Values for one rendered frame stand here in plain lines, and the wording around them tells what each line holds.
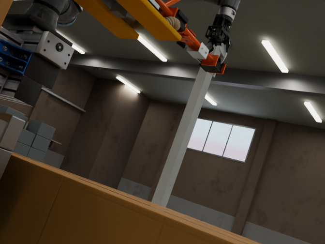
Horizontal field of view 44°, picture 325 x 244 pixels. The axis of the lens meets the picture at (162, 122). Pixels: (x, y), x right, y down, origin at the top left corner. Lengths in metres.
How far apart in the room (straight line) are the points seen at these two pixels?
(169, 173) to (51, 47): 2.95
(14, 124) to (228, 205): 11.68
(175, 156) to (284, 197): 7.69
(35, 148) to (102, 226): 8.03
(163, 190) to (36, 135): 4.73
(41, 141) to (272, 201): 6.52
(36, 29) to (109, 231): 1.15
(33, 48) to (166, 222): 1.13
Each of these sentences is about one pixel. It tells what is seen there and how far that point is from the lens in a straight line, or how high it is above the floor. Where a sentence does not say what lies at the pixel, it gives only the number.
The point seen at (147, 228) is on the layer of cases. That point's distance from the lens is 0.59.
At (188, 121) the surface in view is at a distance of 4.41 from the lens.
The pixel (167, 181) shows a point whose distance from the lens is 4.32.
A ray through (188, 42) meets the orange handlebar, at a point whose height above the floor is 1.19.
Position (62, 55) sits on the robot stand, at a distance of 1.60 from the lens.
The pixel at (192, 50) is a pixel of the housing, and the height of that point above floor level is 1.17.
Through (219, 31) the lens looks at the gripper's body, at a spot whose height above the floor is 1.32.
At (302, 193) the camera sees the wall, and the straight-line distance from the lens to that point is 11.67.
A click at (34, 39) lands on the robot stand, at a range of 1.61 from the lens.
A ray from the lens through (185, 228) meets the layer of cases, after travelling 0.55.
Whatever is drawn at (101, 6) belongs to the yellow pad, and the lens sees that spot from 1.36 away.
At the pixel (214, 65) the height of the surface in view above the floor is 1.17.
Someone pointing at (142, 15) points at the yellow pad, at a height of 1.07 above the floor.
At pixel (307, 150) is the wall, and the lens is 11.95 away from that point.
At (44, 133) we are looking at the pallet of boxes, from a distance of 8.70.
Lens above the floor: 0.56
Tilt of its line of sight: 11 degrees up
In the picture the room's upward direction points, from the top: 20 degrees clockwise
